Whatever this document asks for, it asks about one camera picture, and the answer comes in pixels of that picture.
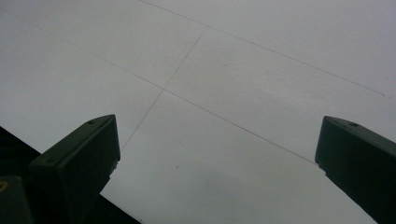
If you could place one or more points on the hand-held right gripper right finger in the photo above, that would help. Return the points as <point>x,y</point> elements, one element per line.
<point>361,165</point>

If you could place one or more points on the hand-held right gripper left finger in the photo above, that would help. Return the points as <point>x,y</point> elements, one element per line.
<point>74,168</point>

